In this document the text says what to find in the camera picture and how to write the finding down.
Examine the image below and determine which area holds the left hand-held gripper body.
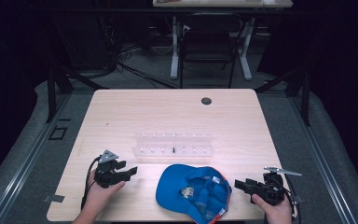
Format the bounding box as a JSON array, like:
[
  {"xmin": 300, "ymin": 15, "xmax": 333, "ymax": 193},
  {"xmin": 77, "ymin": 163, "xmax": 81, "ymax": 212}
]
[{"xmin": 93, "ymin": 149, "xmax": 129, "ymax": 189}]

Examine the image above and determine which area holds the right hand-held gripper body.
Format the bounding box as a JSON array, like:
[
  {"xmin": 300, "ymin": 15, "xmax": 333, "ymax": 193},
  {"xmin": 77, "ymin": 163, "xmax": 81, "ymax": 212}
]
[{"xmin": 255, "ymin": 166, "xmax": 303, "ymax": 207}]

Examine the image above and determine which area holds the person's left hand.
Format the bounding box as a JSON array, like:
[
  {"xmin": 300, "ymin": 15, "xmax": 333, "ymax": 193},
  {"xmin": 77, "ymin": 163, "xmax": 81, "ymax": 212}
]
[{"xmin": 83, "ymin": 169, "xmax": 127, "ymax": 216}]

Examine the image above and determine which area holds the person's right hand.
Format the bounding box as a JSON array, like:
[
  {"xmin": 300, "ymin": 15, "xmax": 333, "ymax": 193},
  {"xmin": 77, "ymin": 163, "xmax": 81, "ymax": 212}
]
[{"xmin": 251, "ymin": 193, "xmax": 294, "ymax": 224}]

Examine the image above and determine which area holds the clear acrylic peg rack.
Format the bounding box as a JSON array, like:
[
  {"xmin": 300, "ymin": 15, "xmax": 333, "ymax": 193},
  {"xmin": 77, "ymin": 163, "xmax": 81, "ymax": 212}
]
[{"xmin": 131, "ymin": 132, "xmax": 215, "ymax": 159}]

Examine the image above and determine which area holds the blue baseball cap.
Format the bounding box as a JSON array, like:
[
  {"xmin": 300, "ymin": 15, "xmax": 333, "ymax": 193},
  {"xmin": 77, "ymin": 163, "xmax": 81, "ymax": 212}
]
[{"xmin": 155, "ymin": 163, "xmax": 233, "ymax": 224}]

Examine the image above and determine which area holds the grey tape piece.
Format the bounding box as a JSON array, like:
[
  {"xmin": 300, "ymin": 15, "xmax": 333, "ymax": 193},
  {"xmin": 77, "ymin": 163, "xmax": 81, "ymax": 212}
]
[{"xmin": 42, "ymin": 193, "xmax": 66, "ymax": 204}]

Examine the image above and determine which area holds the black tape square outline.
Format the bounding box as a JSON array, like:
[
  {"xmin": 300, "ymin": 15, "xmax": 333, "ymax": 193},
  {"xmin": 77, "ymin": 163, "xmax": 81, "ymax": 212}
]
[{"xmin": 48, "ymin": 125, "xmax": 68, "ymax": 141}]

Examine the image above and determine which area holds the black chair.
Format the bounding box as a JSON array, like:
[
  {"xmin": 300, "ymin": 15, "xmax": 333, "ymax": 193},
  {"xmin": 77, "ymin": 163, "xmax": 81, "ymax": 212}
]
[{"xmin": 178, "ymin": 12, "xmax": 245, "ymax": 90}]

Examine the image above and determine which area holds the white-legged desk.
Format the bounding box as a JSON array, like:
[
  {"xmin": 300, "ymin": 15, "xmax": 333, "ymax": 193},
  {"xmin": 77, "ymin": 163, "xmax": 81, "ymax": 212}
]
[{"xmin": 152, "ymin": 0, "xmax": 294, "ymax": 81}]

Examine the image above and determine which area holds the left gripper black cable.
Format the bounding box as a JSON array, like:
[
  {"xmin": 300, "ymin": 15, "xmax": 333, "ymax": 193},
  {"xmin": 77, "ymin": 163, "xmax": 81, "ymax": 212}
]
[{"xmin": 80, "ymin": 156, "xmax": 103, "ymax": 211}]

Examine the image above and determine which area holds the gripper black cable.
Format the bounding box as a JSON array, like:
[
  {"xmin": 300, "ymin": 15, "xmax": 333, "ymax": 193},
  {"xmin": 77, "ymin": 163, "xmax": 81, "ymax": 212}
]
[
  {"xmin": 279, "ymin": 175, "xmax": 303, "ymax": 222},
  {"xmin": 80, "ymin": 156, "xmax": 103, "ymax": 211}
]

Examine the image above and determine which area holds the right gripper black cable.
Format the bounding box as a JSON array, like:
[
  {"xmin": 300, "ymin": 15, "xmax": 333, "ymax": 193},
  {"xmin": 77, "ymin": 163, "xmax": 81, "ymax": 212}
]
[{"xmin": 279, "ymin": 175, "xmax": 303, "ymax": 222}]

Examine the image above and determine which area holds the aluminium floor rail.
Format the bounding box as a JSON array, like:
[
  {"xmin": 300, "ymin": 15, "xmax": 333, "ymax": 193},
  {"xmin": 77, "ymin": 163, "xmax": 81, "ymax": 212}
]
[
  {"xmin": 0, "ymin": 92, "xmax": 73, "ymax": 224},
  {"xmin": 287, "ymin": 92, "xmax": 358, "ymax": 224}
]

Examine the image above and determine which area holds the bundle of floor cables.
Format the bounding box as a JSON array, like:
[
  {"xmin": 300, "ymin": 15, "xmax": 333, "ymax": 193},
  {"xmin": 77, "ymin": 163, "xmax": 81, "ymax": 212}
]
[{"xmin": 99, "ymin": 15, "xmax": 179, "ymax": 90}]

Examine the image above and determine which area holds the black metal stand frame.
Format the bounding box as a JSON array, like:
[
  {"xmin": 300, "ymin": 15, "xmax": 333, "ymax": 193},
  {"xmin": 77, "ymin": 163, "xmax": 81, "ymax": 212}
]
[
  {"xmin": 255, "ymin": 65, "xmax": 311, "ymax": 127},
  {"xmin": 45, "ymin": 65, "xmax": 110, "ymax": 123}
]

